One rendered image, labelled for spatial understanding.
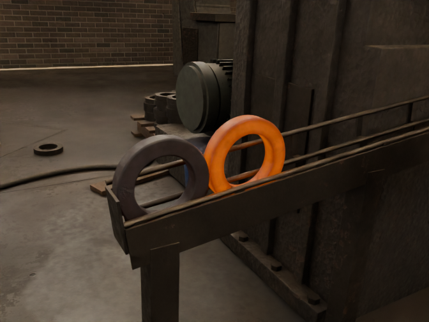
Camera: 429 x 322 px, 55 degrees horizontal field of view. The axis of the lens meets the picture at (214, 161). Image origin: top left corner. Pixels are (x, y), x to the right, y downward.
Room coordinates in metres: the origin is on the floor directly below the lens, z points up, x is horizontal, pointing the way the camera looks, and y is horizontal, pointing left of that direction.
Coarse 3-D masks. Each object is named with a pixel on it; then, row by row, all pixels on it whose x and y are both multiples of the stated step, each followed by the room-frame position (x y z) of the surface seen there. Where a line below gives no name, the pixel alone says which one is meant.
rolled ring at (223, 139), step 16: (224, 128) 0.77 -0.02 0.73; (240, 128) 0.77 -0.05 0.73; (256, 128) 0.79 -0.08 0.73; (272, 128) 0.81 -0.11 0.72; (208, 144) 0.77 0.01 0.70; (224, 144) 0.75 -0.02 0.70; (272, 144) 0.81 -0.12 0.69; (208, 160) 0.75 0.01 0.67; (224, 160) 0.76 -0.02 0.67; (272, 160) 0.82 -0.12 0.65; (224, 176) 0.76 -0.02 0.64; (256, 176) 0.82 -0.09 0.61
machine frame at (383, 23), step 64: (256, 0) 1.55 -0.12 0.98; (320, 0) 1.27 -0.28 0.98; (384, 0) 1.13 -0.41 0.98; (256, 64) 1.53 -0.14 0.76; (320, 64) 1.20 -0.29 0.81; (384, 64) 1.07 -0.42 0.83; (320, 128) 1.17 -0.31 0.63; (384, 128) 1.10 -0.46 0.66; (384, 192) 1.12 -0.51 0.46; (256, 256) 1.35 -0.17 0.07; (320, 256) 1.15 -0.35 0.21; (384, 256) 1.15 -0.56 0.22; (320, 320) 1.06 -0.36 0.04
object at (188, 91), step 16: (192, 64) 2.20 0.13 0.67; (208, 64) 2.23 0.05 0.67; (224, 64) 2.22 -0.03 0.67; (192, 80) 2.15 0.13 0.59; (208, 80) 2.07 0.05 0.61; (224, 80) 2.13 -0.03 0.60; (176, 96) 2.32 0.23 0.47; (192, 96) 2.15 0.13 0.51; (208, 96) 2.04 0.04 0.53; (224, 96) 2.09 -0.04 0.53; (192, 112) 2.14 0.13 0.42; (208, 112) 2.04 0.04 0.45; (224, 112) 2.10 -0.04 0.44; (160, 128) 2.44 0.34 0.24; (176, 128) 2.43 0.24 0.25; (192, 128) 2.14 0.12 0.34; (208, 128) 2.10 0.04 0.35; (160, 160) 2.42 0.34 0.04; (176, 160) 2.21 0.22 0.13; (176, 176) 2.21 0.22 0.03; (208, 192) 1.87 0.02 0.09
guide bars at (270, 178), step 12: (408, 132) 1.00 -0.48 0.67; (420, 132) 1.02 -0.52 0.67; (372, 144) 0.94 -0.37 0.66; (384, 144) 0.95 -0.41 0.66; (336, 156) 0.88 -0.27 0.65; (348, 156) 0.90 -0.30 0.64; (300, 168) 0.83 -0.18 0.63; (264, 180) 0.78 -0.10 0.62; (216, 192) 0.73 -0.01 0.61; (228, 192) 0.74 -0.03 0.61; (180, 204) 0.69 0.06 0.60; (192, 204) 0.70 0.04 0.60; (144, 216) 0.66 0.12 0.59; (156, 216) 0.67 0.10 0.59
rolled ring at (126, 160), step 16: (144, 144) 0.68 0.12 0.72; (160, 144) 0.69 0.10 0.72; (176, 144) 0.70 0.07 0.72; (192, 144) 0.72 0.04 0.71; (128, 160) 0.66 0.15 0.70; (144, 160) 0.67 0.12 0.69; (192, 160) 0.72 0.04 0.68; (128, 176) 0.66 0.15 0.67; (192, 176) 0.73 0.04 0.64; (208, 176) 0.74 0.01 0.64; (128, 192) 0.66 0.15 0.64; (192, 192) 0.72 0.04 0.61; (128, 208) 0.66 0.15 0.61; (144, 208) 0.70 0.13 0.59
